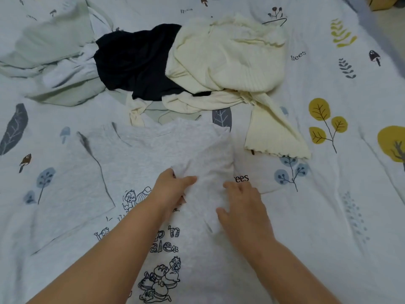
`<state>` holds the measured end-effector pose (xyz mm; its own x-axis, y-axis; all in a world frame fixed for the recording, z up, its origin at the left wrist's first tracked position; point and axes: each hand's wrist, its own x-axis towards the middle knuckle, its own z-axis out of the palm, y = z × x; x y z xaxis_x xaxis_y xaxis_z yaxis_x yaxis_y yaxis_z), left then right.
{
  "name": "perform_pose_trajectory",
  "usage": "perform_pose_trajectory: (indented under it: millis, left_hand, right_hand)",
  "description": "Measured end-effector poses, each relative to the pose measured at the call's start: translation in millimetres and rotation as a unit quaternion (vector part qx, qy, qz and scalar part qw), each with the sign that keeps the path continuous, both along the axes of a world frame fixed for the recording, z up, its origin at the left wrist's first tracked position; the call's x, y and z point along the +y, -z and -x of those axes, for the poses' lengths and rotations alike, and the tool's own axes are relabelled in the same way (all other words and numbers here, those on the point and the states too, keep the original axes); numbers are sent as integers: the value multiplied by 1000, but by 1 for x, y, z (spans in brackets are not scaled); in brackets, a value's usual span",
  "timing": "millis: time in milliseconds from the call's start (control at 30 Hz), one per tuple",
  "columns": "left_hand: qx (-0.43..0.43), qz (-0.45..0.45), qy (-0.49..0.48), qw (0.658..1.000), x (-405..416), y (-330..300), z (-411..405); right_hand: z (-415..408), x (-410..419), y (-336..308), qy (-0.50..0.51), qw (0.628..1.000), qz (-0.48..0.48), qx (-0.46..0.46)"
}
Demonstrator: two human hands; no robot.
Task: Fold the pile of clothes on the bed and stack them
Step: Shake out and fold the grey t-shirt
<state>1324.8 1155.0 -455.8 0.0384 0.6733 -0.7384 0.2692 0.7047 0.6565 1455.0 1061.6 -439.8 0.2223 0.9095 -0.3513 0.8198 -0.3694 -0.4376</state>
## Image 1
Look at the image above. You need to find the person's left hand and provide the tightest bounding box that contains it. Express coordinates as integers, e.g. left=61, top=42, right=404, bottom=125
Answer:
left=148, top=168, right=198, bottom=216

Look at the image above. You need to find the person's right hand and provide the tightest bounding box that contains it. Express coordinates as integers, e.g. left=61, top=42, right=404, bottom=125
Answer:
left=215, top=180, right=276, bottom=254

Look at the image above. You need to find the grey Chip n Dale shirt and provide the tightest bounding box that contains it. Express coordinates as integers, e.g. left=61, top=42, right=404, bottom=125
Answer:
left=0, top=118, right=279, bottom=304

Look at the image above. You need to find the bed with leaf print bedding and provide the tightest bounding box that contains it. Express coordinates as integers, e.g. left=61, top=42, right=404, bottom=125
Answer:
left=0, top=0, right=405, bottom=304

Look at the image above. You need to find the black garment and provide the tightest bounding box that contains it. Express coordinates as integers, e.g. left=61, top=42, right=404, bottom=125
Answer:
left=93, top=23, right=213, bottom=102

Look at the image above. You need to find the sage green zip jacket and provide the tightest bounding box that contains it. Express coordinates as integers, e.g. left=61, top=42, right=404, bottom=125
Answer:
left=0, top=0, right=203, bottom=127

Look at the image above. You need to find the person's right forearm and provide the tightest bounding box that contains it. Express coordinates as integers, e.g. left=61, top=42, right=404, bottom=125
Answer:
left=250, top=237, right=343, bottom=304

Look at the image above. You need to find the person's left forearm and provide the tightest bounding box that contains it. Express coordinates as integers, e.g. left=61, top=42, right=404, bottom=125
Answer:
left=28, top=199, right=172, bottom=304

